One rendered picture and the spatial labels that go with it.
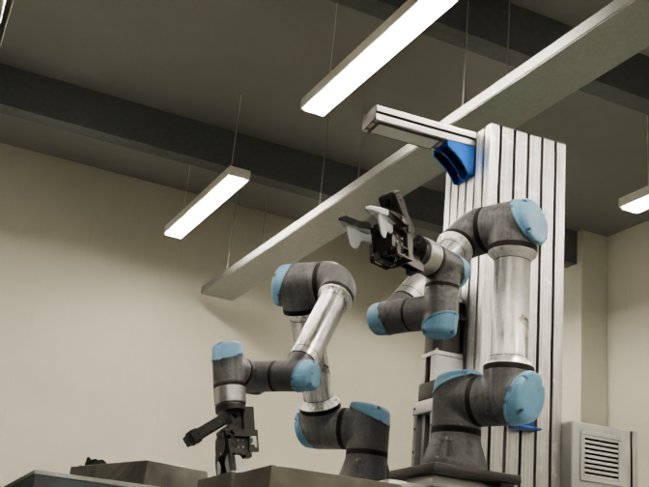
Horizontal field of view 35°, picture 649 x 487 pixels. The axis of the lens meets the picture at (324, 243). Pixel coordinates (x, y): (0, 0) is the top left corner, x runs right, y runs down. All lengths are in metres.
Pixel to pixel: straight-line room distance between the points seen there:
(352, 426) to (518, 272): 0.71
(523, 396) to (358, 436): 0.66
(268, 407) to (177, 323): 1.14
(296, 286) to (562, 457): 0.82
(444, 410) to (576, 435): 0.45
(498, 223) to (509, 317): 0.23
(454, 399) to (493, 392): 0.10
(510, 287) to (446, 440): 0.38
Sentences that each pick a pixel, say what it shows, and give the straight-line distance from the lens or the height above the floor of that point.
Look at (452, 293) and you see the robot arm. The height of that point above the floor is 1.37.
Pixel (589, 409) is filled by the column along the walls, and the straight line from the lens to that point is 9.43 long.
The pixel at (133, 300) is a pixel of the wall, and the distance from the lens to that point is 9.24.
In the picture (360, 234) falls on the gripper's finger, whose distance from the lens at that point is 2.07.
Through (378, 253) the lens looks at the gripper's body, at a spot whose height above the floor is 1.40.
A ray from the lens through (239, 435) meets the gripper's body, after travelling 2.37.
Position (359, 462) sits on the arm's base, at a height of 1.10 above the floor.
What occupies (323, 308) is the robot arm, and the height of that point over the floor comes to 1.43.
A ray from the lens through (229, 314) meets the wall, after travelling 9.50.
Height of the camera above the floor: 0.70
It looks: 20 degrees up
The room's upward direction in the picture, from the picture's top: 6 degrees clockwise
